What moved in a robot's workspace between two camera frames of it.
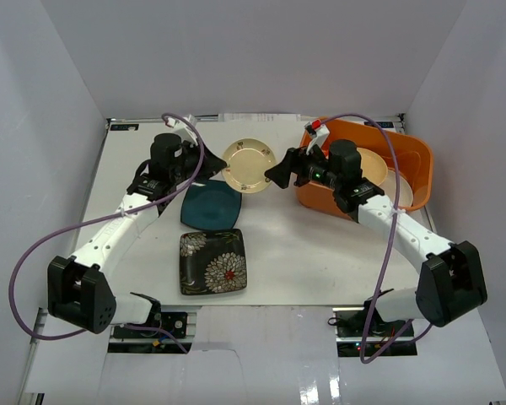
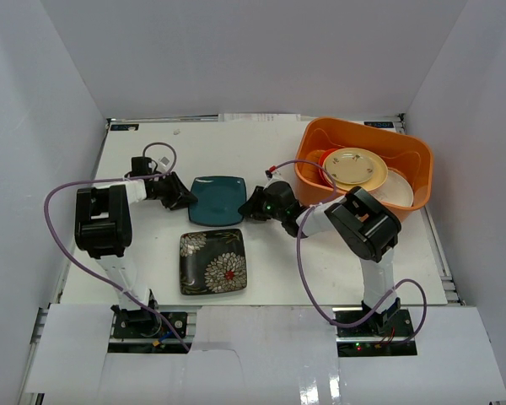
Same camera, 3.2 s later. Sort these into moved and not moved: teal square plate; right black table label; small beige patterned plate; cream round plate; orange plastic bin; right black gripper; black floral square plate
Moved: teal square plate; right black gripper; small beige patterned plate
Not moved: right black table label; orange plastic bin; black floral square plate; cream round plate
